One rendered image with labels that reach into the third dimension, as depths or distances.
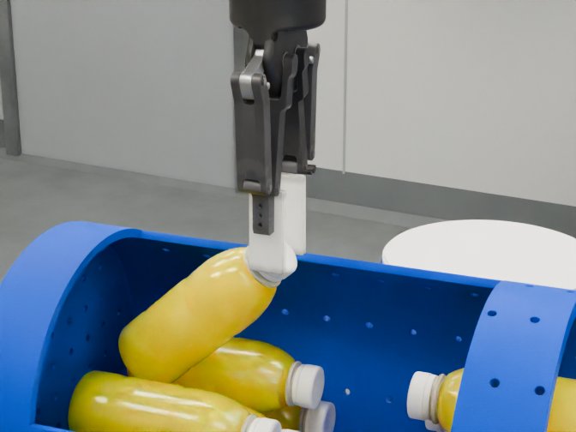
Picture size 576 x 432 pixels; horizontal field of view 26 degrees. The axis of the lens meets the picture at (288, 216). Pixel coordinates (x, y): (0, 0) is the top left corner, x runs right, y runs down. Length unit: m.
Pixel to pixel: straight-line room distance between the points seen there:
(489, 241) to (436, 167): 3.06
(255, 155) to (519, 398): 0.27
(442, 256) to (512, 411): 0.71
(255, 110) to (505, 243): 0.77
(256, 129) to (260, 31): 0.07
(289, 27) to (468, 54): 3.63
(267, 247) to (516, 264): 0.64
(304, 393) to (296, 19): 0.35
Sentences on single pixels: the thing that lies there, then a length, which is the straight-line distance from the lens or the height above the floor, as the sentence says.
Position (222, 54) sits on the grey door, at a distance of 4.95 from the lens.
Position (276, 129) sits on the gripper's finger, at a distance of 0.97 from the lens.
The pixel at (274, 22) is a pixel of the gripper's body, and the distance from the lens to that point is 0.94.
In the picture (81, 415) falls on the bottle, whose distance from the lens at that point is 1.08.
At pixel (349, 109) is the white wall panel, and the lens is 4.79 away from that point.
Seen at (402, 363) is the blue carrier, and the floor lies 1.09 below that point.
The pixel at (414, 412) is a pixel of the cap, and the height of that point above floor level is 1.13.
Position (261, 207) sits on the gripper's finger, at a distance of 0.99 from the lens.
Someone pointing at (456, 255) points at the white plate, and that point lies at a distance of 1.60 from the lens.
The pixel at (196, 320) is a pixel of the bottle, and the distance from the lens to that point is 1.05.
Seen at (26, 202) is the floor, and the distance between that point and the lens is 5.08.
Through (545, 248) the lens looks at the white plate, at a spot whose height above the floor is 1.04.
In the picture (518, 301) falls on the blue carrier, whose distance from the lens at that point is 0.98.
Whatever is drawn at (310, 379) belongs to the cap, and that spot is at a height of 1.11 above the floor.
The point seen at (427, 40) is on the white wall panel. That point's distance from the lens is 4.61.
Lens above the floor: 1.62
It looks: 20 degrees down
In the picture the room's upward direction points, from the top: straight up
